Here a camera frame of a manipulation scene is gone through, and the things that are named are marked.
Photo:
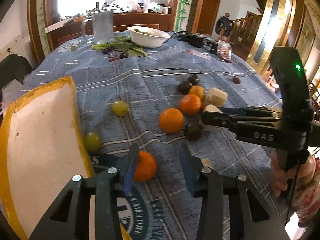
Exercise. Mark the pale apple chunk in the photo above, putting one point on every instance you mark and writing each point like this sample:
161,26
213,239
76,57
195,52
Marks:
216,97
211,108

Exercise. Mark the black sofa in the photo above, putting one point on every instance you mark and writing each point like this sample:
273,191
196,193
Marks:
14,67

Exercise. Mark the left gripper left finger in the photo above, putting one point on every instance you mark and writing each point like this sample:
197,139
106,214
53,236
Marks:
68,215

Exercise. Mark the dark plum by greens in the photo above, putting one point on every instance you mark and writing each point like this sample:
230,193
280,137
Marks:
123,55

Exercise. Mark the wooden staircase railing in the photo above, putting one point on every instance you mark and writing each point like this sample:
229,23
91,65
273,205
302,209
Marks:
243,33

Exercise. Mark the small orange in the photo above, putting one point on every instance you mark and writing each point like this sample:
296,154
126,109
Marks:
198,91

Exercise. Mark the white bowl with greens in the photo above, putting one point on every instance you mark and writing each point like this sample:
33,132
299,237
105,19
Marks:
147,37

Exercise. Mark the clear snack jar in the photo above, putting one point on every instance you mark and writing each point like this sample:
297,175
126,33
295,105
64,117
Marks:
224,51

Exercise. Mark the green leafy vegetable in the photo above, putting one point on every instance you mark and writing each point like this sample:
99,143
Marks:
123,44

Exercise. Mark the dark jacket on newel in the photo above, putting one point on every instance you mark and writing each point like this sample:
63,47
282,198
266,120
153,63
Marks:
223,25

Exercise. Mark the white paper card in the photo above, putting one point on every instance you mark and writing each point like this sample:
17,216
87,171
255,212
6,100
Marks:
199,54

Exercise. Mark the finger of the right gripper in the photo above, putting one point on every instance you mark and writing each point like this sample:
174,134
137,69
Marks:
252,111
232,123

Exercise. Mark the dark passion fruit front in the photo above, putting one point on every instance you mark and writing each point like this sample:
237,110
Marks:
193,130

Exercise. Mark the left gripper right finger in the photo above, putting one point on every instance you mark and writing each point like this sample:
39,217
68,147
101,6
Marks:
250,215

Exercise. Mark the small pale chunk front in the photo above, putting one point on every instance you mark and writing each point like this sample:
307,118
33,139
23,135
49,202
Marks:
207,164

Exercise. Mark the black charger with cables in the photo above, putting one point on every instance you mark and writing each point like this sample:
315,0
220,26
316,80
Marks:
196,40

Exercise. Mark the dark passion fruit back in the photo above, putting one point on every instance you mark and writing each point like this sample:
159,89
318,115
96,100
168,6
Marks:
194,79

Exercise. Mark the red date on cloth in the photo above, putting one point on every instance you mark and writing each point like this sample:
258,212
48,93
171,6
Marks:
236,80

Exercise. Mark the brown wooden door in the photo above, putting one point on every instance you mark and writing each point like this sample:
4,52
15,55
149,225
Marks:
208,16

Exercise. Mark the large orange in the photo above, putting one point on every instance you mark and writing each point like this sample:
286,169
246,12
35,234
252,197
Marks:
171,120

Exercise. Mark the person's right hand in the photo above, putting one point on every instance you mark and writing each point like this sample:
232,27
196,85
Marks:
279,176

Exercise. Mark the dark plum under leaf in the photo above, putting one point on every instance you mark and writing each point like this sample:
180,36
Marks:
107,50

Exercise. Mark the small red date by greens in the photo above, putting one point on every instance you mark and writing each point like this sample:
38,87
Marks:
111,59

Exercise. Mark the yellow-rimmed white foam tray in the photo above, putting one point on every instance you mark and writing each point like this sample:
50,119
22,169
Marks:
41,151

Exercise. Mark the dark passion fruit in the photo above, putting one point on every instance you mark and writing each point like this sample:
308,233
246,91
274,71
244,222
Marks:
184,87
193,130
194,79

